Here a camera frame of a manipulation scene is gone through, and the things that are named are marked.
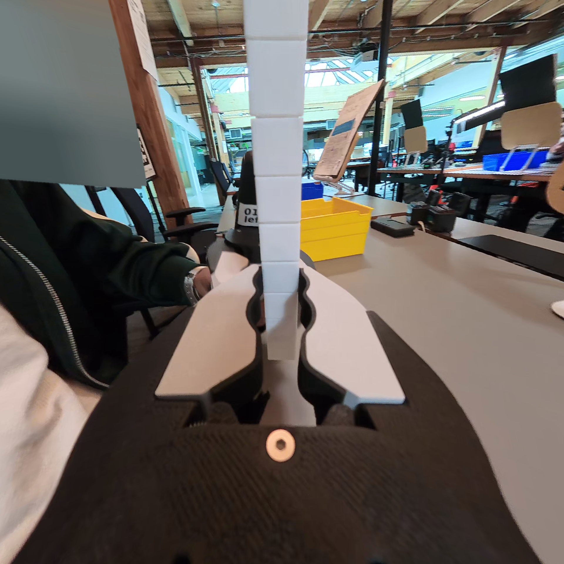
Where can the black office chair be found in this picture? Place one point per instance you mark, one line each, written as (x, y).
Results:
(185, 229)

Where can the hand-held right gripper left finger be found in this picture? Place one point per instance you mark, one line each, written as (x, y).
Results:
(211, 343)

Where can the beige wooden board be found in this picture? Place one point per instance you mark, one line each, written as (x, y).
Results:
(531, 125)
(556, 185)
(415, 140)

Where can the white board stand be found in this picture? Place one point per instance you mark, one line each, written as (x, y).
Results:
(341, 187)

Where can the small black marker poster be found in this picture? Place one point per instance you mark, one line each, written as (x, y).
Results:
(147, 154)

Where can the wooden post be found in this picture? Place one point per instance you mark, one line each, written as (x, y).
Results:
(150, 132)

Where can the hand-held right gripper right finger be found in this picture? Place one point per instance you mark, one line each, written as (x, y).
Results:
(348, 343)

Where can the blue plastic bin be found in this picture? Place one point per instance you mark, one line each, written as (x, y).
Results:
(493, 162)
(312, 191)

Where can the person's green zip jacket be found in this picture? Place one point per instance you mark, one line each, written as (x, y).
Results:
(44, 264)

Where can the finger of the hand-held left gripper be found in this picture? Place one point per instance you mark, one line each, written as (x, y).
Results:
(229, 266)

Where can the wooden-top work desk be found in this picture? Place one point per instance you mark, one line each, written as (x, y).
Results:
(462, 169)

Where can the white paper notice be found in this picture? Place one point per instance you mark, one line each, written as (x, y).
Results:
(143, 39)

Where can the yellow plastic bin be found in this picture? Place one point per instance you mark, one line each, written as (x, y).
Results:
(335, 229)

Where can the silver wristwatch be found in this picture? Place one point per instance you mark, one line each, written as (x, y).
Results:
(193, 286)

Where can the black battery charger set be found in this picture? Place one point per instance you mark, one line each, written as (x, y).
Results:
(436, 213)

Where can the brown cardboard board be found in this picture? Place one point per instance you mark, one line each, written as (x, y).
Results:
(348, 132)

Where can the white segmented block strip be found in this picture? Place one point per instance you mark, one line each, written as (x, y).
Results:
(277, 132)

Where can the black metal pole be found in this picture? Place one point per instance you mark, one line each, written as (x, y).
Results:
(380, 110)

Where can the person's left forearm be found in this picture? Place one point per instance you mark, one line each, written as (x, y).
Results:
(145, 273)

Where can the black square panel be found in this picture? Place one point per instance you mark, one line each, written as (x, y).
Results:
(526, 79)
(411, 114)

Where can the person's left hand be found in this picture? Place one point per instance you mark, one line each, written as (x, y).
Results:
(206, 284)

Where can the ceiling projector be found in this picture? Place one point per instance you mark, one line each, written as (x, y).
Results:
(365, 52)

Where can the LED light bar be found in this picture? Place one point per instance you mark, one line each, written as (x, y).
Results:
(480, 113)

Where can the grey desk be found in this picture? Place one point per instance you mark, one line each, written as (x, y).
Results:
(440, 343)

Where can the black flat box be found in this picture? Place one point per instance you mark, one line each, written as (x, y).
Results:
(392, 227)

